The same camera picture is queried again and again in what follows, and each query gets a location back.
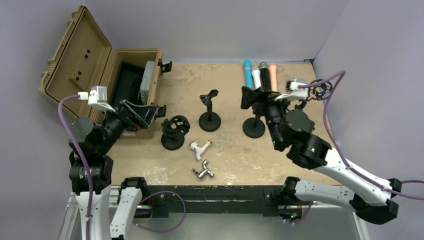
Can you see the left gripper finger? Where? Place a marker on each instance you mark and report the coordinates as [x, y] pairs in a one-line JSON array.
[[128, 108], [147, 114]]

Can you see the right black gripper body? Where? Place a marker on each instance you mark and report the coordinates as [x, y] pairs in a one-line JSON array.
[[272, 109]]

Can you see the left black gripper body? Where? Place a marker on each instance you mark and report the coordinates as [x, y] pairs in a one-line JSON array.
[[130, 122]]

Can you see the white microphone grey head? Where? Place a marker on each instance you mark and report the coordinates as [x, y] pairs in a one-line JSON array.
[[256, 76]]

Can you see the black microphone silver grille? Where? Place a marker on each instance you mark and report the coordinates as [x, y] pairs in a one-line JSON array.
[[264, 75]]

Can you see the blue microphone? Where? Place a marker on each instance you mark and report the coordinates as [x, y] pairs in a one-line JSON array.
[[247, 67]]

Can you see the black tripod shock-mount stand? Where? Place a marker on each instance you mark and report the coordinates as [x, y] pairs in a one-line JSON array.
[[318, 92]]

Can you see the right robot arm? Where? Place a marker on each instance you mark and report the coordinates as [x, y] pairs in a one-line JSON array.
[[370, 197]]

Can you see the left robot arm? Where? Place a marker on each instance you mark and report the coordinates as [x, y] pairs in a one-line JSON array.
[[91, 167]]

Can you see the pink microphone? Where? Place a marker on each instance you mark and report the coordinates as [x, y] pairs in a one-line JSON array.
[[272, 68]]

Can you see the grey device in case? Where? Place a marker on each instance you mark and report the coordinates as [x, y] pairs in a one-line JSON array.
[[146, 81]]

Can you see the tan plastic hard case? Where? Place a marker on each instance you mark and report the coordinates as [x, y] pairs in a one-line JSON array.
[[85, 58]]

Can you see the white plastic tap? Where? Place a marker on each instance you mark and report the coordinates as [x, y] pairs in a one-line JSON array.
[[199, 150]]

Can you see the chrome metal faucet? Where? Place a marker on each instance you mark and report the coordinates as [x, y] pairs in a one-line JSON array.
[[204, 172]]

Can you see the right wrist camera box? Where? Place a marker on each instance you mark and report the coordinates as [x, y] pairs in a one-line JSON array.
[[293, 92]]

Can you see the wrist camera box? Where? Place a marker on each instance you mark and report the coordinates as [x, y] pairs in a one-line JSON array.
[[293, 92], [98, 99]]

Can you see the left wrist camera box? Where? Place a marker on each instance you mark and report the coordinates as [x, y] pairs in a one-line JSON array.
[[98, 99]]

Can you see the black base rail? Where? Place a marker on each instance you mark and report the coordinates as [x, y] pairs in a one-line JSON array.
[[265, 200]]

